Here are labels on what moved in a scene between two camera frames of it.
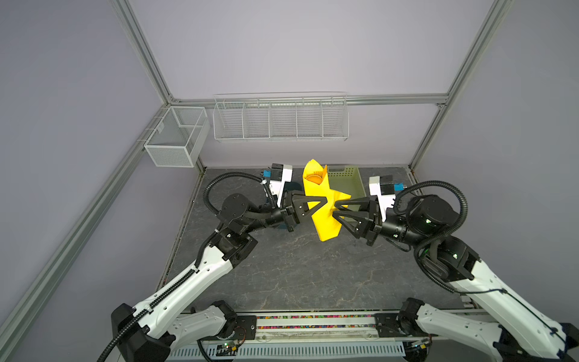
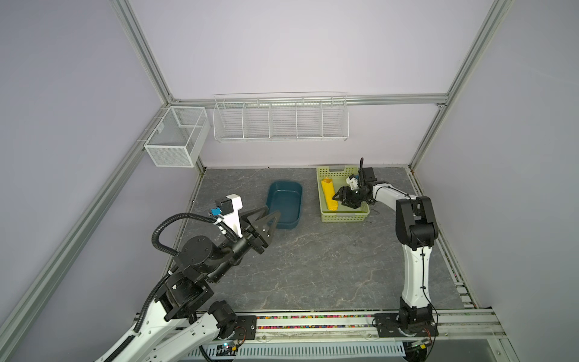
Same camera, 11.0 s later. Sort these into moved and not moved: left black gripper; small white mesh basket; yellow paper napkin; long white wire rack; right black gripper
Moved: yellow paper napkin; left black gripper; right black gripper
Not moved: long white wire rack; small white mesh basket
